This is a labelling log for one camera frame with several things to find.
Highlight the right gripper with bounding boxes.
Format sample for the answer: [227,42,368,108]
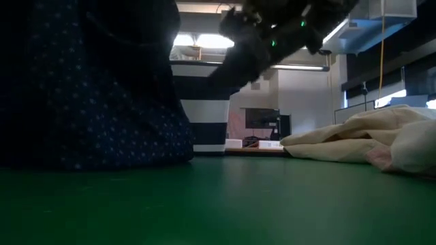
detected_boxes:
[208,0,307,95]

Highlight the green table mat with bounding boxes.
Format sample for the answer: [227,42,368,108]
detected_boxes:
[0,154,436,245]

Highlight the dark navy garment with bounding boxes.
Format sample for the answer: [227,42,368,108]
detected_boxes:
[0,0,196,171]

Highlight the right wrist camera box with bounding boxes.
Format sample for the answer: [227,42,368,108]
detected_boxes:
[219,6,262,38]

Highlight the linear ceiling lamp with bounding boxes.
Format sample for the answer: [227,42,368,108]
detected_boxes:
[272,63,330,72]

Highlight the rectangular silver air duct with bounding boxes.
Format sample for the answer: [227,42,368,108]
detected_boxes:
[322,0,418,54]

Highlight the cream cloth garment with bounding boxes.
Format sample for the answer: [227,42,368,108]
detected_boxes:
[279,104,436,164]

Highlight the pink partition panel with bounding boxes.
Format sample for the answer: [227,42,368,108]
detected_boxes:
[227,108,247,140]

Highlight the black computer monitor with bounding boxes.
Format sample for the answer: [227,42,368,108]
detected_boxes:
[279,114,292,137]
[245,108,281,129]

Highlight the white printed flat box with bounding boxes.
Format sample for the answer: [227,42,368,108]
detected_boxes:
[258,140,284,150]

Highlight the navy white striped basket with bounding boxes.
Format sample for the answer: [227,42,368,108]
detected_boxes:
[169,61,233,154]

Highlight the light wooden table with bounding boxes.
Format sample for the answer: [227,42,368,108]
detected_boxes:
[224,146,289,154]

